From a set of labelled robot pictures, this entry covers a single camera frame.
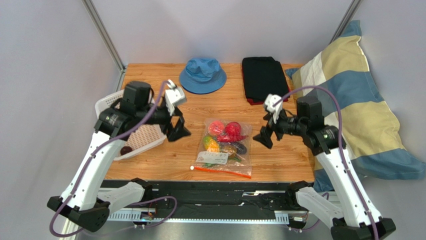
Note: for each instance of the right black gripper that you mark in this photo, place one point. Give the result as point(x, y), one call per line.
point(274, 124)

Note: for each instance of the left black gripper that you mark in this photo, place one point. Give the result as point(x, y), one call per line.
point(179, 131)

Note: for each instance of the red tomato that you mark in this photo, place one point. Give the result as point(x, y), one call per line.
point(233, 129)

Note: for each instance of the red chili pepper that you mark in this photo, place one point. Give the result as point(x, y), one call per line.
point(229, 138)

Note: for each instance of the pink peach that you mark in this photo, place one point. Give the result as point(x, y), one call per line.
point(216, 128)

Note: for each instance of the yellow green mango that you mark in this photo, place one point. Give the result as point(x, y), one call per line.
point(210, 144)

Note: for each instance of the yellow brown passion fruit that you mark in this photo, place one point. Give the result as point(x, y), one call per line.
point(229, 149)

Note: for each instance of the clear orange-zip bag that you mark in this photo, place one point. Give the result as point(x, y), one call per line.
point(243, 169)

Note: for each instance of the green chili pepper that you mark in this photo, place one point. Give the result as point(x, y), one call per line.
point(223, 162)

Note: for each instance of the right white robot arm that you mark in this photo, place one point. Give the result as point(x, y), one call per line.
point(336, 166)

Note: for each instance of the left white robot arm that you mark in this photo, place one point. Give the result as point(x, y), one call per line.
point(96, 159)

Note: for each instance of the white plastic basket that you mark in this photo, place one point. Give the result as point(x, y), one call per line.
point(145, 138)

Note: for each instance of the black folded cloth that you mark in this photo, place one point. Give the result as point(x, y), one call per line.
point(262, 76)

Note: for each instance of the blue bucket hat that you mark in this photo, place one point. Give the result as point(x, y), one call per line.
point(202, 75)

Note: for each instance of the blue yellow checked pillow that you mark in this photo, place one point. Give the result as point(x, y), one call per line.
point(340, 77)

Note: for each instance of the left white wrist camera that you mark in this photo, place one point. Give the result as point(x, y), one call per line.
point(174, 96)

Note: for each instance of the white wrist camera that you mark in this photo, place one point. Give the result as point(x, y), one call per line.
point(174, 96)
point(273, 104)

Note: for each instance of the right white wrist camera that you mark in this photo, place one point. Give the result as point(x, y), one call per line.
point(273, 104)

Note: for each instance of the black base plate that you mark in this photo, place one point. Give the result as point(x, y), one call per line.
point(216, 201)

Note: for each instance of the aluminium frame rail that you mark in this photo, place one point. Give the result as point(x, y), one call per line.
point(89, 206)

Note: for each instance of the left aluminium corner post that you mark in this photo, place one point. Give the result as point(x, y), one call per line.
point(100, 26)

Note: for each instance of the aluminium corner post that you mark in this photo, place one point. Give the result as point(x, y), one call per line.
point(346, 19)
point(100, 26)

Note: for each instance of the right aluminium corner post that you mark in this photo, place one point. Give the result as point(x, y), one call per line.
point(346, 19)

